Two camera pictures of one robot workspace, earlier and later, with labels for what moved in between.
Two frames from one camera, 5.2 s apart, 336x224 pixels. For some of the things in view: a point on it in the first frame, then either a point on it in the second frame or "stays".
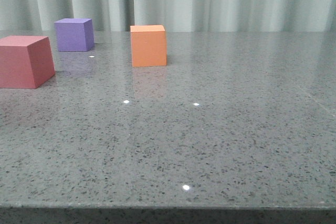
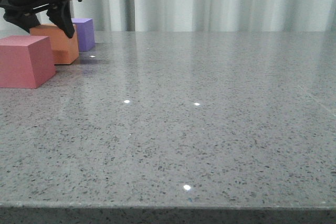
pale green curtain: [183, 2] stays
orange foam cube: [148, 45] to [65, 48]
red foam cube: [26, 62] stays
